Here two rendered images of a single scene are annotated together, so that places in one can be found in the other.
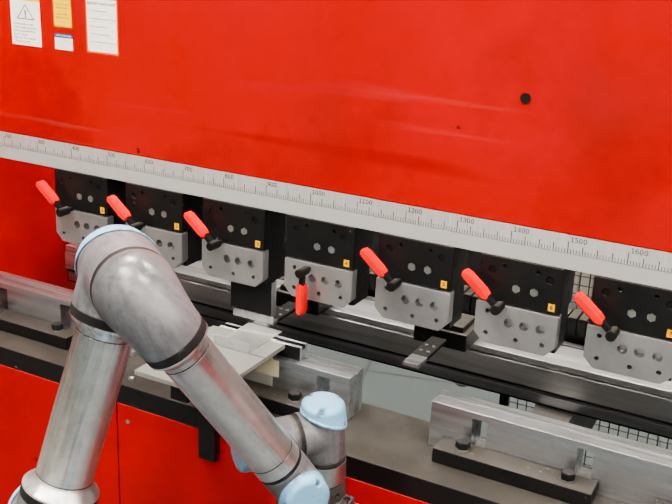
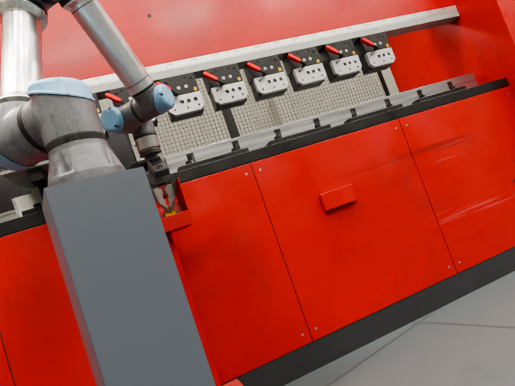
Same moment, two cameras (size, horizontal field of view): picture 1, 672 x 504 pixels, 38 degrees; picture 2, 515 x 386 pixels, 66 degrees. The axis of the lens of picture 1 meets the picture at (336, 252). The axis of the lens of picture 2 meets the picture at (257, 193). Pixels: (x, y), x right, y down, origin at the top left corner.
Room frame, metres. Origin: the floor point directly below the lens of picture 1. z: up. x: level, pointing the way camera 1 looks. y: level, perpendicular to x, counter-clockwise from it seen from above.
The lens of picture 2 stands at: (0.34, 0.69, 0.60)
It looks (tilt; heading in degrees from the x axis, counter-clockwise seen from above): 4 degrees up; 315
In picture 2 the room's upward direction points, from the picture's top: 19 degrees counter-clockwise
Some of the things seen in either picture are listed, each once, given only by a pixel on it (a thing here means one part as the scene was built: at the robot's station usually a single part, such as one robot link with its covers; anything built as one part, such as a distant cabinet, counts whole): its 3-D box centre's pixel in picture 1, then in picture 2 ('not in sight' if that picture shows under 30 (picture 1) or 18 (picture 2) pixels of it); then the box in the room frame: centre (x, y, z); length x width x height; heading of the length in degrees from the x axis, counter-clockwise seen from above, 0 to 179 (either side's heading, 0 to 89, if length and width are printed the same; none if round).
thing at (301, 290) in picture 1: (303, 290); not in sight; (1.76, 0.06, 1.15); 0.04 x 0.02 x 0.10; 153
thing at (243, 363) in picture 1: (212, 358); (42, 174); (1.75, 0.24, 1.00); 0.26 x 0.18 x 0.01; 153
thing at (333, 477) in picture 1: (322, 467); (147, 145); (1.44, 0.01, 0.95); 0.08 x 0.08 x 0.05
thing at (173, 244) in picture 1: (165, 221); not in sight; (1.99, 0.37, 1.21); 0.15 x 0.09 x 0.17; 63
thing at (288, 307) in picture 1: (290, 303); not in sight; (2.03, 0.10, 1.01); 0.26 x 0.12 x 0.05; 153
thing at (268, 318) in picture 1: (253, 298); not in sight; (1.89, 0.17, 1.08); 0.10 x 0.02 x 0.10; 63
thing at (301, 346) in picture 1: (262, 340); not in sight; (1.87, 0.15, 0.99); 0.20 x 0.03 x 0.03; 63
